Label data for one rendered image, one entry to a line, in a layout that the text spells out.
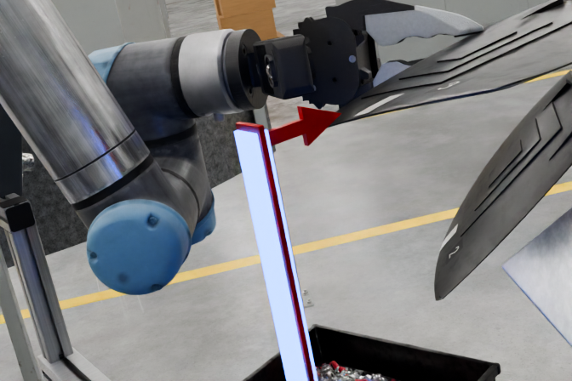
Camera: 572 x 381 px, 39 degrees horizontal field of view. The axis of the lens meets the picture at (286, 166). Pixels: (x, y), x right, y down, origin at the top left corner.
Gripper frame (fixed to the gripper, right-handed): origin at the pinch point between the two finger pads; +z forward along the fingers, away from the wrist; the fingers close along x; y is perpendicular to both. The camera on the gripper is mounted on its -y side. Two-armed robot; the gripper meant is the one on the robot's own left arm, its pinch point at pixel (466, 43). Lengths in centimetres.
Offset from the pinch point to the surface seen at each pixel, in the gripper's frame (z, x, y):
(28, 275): -52, 20, 7
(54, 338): -52, 29, 10
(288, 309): -8.9, 12.3, -23.6
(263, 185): -8.9, 4.7, -24.4
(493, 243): -0.6, 19.4, 9.2
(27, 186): -133, 31, 114
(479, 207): -2.3, 17.8, 16.3
